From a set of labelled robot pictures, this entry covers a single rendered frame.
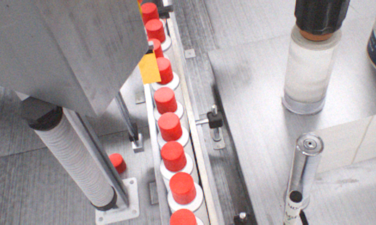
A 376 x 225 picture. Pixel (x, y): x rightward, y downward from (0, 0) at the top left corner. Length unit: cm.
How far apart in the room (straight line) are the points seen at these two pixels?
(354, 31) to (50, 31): 83
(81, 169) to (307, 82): 46
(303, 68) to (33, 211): 60
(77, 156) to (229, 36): 71
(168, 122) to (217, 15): 61
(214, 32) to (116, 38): 76
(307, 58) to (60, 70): 49
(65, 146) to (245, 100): 52
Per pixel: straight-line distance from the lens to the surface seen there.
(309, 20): 66
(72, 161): 42
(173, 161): 53
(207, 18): 112
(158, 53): 68
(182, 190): 51
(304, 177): 61
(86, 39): 29
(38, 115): 36
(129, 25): 34
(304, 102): 80
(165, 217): 63
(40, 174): 91
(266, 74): 89
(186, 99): 81
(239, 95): 85
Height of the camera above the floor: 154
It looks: 53 degrees down
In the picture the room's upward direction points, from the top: 11 degrees counter-clockwise
